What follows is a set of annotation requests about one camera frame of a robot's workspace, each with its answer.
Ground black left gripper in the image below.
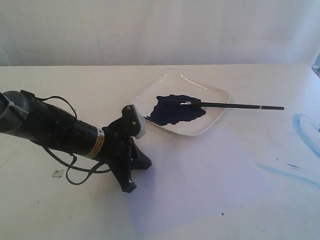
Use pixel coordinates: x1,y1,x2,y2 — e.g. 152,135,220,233
102,118,152,193

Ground black paintbrush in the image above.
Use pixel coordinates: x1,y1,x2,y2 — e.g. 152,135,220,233
166,100,285,111

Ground white paper sheet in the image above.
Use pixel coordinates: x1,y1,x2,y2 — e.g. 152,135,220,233
127,126,274,240

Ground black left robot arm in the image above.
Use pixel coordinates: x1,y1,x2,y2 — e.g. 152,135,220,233
0,90,152,193

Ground small clear tape scrap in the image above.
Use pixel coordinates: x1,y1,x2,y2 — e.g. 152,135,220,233
52,169,64,178

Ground white square plate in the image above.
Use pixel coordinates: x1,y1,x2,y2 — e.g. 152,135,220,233
131,72,231,136

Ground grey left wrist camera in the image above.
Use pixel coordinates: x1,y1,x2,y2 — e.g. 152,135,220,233
121,104,147,139

